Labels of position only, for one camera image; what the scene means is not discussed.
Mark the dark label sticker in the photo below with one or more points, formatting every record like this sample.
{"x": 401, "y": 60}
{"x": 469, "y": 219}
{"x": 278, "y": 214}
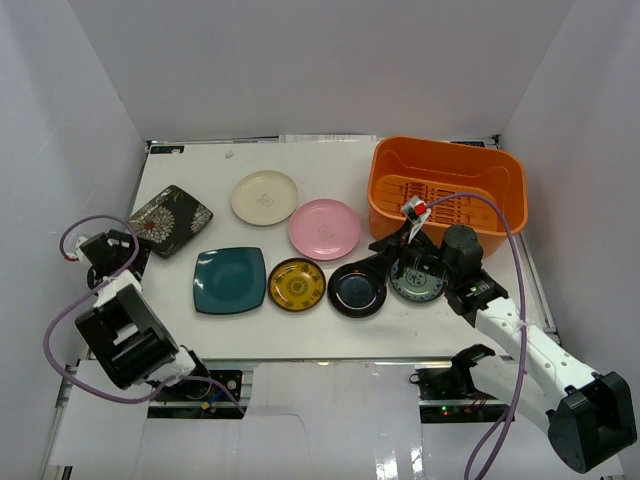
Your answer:
{"x": 166, "y": 149}

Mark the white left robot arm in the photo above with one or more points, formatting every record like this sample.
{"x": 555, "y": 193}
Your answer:
{"x": 127, "y": 338}

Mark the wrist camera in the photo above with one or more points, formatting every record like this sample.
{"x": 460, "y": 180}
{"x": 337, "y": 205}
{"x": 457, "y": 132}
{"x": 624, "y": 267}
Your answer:
{"x": 417, "y": 212}
{"x": 77, "y": 255}

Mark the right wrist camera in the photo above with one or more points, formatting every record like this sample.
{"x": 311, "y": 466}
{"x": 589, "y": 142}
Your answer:
{"x": 417, "y": 212}

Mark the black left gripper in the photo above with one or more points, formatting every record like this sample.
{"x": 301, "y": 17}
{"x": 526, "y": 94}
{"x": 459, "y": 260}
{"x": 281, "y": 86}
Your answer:
{"x": 113, "y": 251}

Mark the pink round plate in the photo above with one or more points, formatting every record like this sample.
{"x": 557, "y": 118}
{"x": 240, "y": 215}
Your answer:
{"x": 324, "y": 229}

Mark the yellow patterned round plate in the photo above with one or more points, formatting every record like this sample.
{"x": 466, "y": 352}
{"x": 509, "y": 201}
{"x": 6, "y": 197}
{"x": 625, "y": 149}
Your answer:
{"x": 296, "y": 285}

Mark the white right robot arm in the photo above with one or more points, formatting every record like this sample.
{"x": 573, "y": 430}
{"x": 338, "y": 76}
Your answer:
{"x": 588, "y": 417}

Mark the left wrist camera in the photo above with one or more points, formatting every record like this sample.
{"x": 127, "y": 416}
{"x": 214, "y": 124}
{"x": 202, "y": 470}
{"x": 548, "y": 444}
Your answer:
{"x": 77, "y": 255}

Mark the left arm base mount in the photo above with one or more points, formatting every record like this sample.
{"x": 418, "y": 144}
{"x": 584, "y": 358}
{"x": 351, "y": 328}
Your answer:
{"x": 201, "y": 400}

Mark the orange plastic bin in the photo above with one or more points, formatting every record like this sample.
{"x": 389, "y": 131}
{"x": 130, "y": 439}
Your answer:
{"x": 404, "y": 167}

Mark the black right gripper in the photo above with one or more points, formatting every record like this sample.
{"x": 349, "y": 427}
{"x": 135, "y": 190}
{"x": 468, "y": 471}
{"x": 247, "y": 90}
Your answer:
{"x": 381, "y": 262}

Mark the black glossy round plate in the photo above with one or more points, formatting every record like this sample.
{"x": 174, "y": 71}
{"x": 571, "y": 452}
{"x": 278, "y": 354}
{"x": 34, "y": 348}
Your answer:
{"x": 354, "y": 294}

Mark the black floral rectangular plate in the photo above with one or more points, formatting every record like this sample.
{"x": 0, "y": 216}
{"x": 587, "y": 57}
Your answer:
{"x": 170, "y": 220}

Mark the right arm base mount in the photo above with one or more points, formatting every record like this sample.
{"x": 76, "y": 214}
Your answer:
{"x": 448, "y": 395}

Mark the cream round plate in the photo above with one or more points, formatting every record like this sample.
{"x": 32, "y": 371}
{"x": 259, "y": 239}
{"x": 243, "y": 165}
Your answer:
{"x": 265, "y": 198}

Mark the teal square plate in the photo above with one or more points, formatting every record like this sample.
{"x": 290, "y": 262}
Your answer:
{"x": 229, "y": 281}

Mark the blue white porcelain plate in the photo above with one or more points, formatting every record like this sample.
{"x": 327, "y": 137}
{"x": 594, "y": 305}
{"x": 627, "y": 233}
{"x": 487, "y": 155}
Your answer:
{"x": 419, "y": 284}

